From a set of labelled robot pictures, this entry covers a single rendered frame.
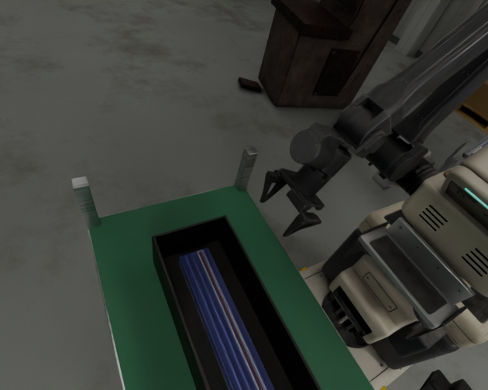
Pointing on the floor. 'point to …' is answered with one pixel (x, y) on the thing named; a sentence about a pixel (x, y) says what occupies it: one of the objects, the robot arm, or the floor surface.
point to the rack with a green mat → (137, 364)
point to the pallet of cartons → (486, 104)
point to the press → (324, 49)
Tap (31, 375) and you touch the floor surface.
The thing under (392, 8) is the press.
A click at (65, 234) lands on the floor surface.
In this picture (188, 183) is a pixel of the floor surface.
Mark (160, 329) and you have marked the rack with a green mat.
